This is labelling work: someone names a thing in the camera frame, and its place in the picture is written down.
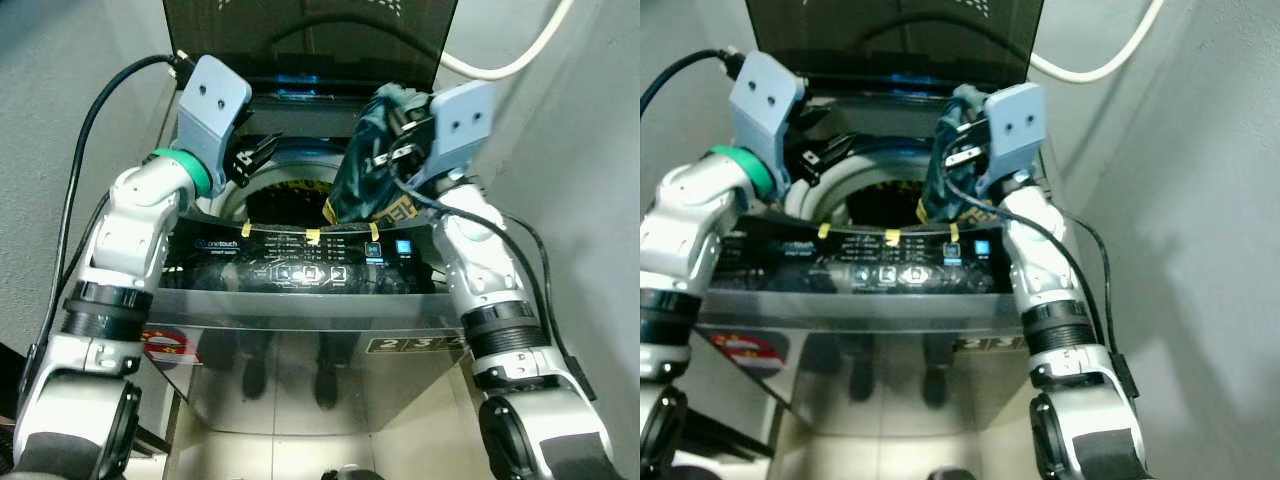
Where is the white washer tub ring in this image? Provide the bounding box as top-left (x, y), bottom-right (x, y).
top-left (785, 135), bottom-right (936, 226)
top-left (213, 140), bottom-right (353, 229)

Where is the red round sticker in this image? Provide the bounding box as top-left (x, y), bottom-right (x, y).
top-left (712, 330), bottom-right (786, 379)
top-left (140, 328), bottom-right (204, 368)

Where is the black number label strip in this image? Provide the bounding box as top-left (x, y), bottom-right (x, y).
top-left (365, 337), bottom-right (471, 354)
top-left (952, 335), bottom-right (1031, 353)

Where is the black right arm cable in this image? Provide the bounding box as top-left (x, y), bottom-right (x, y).
top-left (945, 180), bottom-right (1141, 401)
top-left (390, 175), bottom-right (599, 403)

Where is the black washer control panel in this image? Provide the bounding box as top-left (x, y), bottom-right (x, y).
top-left (160, 215), bottom-right (441, 296)
top-left (715, 220), bottom-right (1011, 296)

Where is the dark glass washer lid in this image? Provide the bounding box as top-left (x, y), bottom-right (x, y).
top-left (162, 0), bottom-right (459, 96)
top-left (745, 0), bottom-right (1046, 96)

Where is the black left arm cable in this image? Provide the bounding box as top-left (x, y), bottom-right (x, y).
top-left (45, 52), bottom-right (197, 351)
top-left (640, 48), bottom-right (747, 116)

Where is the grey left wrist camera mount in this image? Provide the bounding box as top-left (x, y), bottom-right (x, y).
top-left (178, 55), bottom-right (253, 171)
top-left (728, 50), bottom-right (809, 186)

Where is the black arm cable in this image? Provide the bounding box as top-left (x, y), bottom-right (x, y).
top-left (945, 180), bottom-right (1141, 401)
top-left (45, 52), bottom-right (197, 351)
top-left (640, 48), bottom-right (747, 116)
top-left (390, 175), bottom-right (599, 403)

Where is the white hose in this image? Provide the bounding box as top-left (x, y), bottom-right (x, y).
top-left (435, 0), bottom-right (576, 81)
top-left (1028, 0), bottom-right (1166, 84)

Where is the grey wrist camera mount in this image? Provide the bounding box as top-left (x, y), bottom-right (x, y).
top-left (728, 50), bottom-right (809, 186)
top-left (178, 55), bottom-right (253, 171)
top-left (430, 80), bottom-right (498, 191)
top-left (985, 83), bottom-right (1048, 196)

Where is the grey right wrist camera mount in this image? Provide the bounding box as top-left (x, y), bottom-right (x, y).
top-left (985, 83), bottom-right (1048, 196)
top-left (430, 80), bottom-right (498, 191)

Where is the teal grey garment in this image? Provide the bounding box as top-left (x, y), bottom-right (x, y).
top-left (323, 83), bottom-right (433, 229)
top-left (915, 83), bottom-right (991, 226)

